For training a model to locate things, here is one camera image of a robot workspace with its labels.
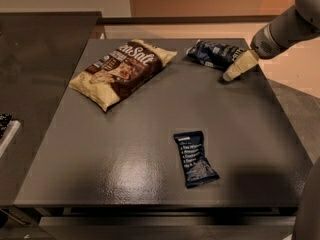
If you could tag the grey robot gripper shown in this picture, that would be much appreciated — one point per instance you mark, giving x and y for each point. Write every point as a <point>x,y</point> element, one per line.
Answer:
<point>260,46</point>

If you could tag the blue chip bag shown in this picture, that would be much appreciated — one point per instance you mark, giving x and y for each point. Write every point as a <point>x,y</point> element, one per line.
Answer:
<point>214,55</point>

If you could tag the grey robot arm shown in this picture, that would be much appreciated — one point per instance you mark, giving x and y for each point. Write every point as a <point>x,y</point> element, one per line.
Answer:
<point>301,22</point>

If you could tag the dark blue rxbar blueberry bar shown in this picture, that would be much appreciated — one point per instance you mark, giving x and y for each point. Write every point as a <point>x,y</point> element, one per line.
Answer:
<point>196,167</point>

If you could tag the cream brown sea salt chip bag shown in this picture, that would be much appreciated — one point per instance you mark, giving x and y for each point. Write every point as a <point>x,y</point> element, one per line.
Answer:
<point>120,73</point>

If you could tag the dark patterned item on tray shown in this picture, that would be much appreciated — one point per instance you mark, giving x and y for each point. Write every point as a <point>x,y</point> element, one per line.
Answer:
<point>4,121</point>

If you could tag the white tray at left edge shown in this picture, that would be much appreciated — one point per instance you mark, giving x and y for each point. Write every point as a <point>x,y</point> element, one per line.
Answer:
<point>9,136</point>

